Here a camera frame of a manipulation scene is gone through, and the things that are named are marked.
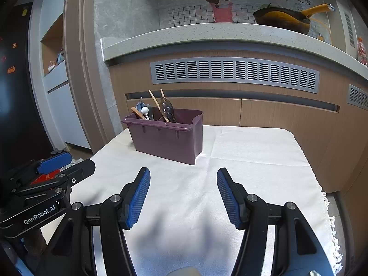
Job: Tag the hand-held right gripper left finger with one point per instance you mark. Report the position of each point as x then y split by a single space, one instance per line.
138 198

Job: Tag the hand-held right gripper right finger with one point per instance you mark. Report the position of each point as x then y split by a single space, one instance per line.
230 198

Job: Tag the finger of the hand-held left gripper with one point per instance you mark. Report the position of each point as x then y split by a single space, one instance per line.
54 161
82 170

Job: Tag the purple plastic utensil holder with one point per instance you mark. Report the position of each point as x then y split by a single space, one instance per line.
166 141

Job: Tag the wooden spoon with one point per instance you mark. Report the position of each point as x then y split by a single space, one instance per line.
135 112

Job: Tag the metal spoon with white knob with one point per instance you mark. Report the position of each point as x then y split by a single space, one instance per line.
145 110

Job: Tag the black plastic spoon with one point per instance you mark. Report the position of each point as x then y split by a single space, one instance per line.
166 107

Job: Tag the person's left forearm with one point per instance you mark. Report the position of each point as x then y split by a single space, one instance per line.
34 243

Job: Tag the red doormat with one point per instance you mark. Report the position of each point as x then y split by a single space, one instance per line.
47 177

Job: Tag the white tablecloth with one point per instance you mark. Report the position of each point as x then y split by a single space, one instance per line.
187 178

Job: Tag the white cabinet with open shelf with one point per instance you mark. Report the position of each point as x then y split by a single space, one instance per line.
60 106

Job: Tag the black refrigerator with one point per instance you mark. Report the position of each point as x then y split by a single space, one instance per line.
17 106

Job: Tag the wooden counter cabinet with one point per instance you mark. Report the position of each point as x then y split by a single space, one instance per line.
273 115

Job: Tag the blue item on shelf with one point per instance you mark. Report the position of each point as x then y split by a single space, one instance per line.
59 57

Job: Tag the long grey vent grille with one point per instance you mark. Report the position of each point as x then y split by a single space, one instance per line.
235 73

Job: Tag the speckled stone counter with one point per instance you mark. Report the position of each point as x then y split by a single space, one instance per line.
201 38

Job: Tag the small grey vent grille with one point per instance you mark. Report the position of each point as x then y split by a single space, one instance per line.
358 96

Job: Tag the orange snack bag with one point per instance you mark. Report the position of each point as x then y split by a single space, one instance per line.
362 50

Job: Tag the narrow upright vent grille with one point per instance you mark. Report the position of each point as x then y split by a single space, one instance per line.
349 28

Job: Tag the beige door frame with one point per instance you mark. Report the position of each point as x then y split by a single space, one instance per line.
86 63

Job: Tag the cartoon kitchen wall mural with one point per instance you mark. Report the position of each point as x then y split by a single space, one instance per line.
221 5

